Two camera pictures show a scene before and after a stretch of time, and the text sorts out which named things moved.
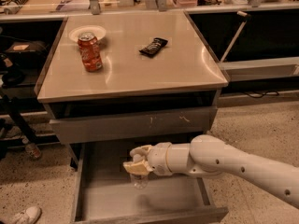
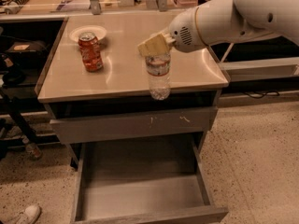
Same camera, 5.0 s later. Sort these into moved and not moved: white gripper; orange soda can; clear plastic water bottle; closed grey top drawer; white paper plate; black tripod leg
Moved: clear plastic water bottle; white gripper
Not moved: closed grey top drawer; white paper plate; orange soda can; black tripod leg
